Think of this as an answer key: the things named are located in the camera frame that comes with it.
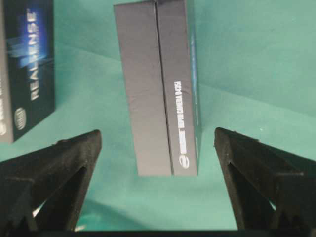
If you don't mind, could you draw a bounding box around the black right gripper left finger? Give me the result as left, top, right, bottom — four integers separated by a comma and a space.
0, 130, 102, 231

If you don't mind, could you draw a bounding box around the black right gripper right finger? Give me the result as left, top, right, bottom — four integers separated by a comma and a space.
214, 127, 316, 232

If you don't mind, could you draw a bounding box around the green table cloth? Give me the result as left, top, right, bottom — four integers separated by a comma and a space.
0, 0, 316, 231

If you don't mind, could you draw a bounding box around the black RealSense box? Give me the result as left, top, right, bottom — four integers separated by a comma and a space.
114, 0, 201, 176
0, 0, 56, 143

